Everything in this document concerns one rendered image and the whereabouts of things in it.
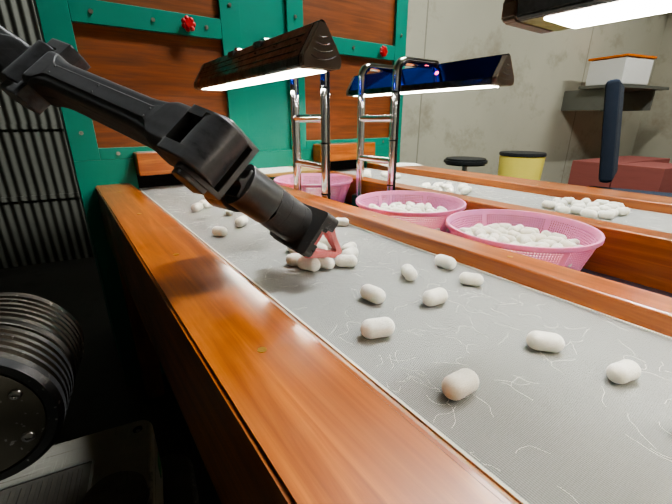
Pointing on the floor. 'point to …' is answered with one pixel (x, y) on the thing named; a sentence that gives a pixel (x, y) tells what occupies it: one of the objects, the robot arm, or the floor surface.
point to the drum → (521, 164)
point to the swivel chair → (613, 106)
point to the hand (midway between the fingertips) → (336, 251)
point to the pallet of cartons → (626, 177)
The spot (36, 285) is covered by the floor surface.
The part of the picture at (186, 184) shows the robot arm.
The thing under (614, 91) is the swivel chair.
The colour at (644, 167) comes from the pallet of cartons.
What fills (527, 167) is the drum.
